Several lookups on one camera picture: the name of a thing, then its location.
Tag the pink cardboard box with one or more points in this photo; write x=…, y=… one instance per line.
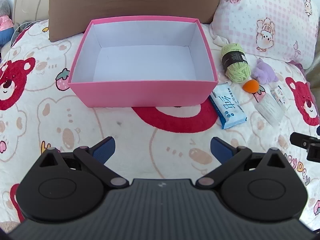
x=140, y=95

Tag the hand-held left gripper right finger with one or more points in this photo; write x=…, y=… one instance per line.
x=220, y=151

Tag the grey plush toy pink shirt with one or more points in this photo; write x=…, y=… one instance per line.
x=5, y=30

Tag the blue tissue pack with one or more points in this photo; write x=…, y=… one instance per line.
x=227, y=107

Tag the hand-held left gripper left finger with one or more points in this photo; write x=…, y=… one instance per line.
x=105, y=150

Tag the orange ball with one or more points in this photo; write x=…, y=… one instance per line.
x=250, y=86

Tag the purple plush toy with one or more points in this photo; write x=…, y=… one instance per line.
x=263, y=73

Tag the cream bed headboard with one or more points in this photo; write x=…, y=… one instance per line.
x=30, y=2

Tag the white fluffy cloth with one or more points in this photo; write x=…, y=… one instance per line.
x=218, y=40

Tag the bear print blanket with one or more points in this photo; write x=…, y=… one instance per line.
x=75, y=120

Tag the green yarn ball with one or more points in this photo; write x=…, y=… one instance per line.
x=236, y=72

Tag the clear plastic floss pick box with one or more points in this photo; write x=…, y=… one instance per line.
x=268, y=110

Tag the pink checked pillow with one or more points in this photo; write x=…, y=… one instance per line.
x=270, y=17

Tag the small white tissue pack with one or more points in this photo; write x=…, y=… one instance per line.
x=278, y=96

